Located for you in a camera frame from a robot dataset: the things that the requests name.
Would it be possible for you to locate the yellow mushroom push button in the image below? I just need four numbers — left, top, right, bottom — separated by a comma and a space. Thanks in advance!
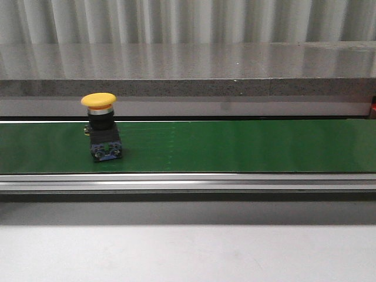
81, 92, 122, 162

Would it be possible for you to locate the aluminium conveyor frame rail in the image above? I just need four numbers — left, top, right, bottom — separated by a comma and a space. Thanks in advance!
1, 173, 375, 202

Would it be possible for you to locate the grey stone counter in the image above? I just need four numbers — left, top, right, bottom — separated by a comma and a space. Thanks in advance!
1, 42, 375, 119

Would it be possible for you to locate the green conveyor belt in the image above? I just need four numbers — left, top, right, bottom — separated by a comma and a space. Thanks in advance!
1, 119, 375, 174

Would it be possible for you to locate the red plastic bin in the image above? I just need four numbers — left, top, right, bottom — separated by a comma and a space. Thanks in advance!
369, 96, 376, 119

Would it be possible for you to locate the white pleated curtain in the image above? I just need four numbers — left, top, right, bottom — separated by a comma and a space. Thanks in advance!
1, 1, 375, 44

